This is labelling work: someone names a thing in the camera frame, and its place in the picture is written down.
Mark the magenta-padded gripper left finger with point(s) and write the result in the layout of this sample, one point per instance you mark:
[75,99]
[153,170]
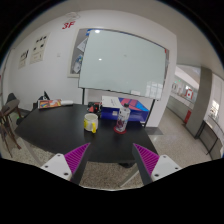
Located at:
[77,159]

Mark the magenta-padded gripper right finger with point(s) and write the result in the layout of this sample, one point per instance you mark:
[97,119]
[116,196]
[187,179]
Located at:
[146,159]

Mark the clear plastic water bottle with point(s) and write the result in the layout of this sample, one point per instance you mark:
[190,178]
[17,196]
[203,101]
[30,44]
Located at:
[122,119]

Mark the flat round red coaster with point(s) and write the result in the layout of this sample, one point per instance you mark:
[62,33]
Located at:
[117,131]

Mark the large blue cardboard box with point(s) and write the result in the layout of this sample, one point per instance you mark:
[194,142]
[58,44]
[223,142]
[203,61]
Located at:
[140,110]

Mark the red and black tool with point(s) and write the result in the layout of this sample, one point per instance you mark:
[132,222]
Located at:
[94,107]

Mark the small white flat object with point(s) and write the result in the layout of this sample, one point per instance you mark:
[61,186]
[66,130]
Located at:
[66,102]

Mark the red fire extinguisher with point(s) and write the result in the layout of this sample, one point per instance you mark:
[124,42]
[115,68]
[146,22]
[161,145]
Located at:
[187,116]

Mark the colourful orange book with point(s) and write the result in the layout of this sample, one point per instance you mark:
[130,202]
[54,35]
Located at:
[49,104]

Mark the black-legged side desk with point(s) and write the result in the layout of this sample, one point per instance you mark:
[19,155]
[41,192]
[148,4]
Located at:
[213,133]

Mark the dark chair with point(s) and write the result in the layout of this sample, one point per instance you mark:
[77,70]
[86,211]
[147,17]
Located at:
[11,97]

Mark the large standing whiteboard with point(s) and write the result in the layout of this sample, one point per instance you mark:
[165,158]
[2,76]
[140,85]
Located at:
[123,63]

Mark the red and white wall sign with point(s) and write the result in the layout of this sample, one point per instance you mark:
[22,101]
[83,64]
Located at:
[189,94]

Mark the small white wall poster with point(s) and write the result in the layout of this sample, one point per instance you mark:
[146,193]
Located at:
[23,59]

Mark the large white wall poster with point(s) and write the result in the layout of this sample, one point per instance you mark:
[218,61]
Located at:
[39,48]

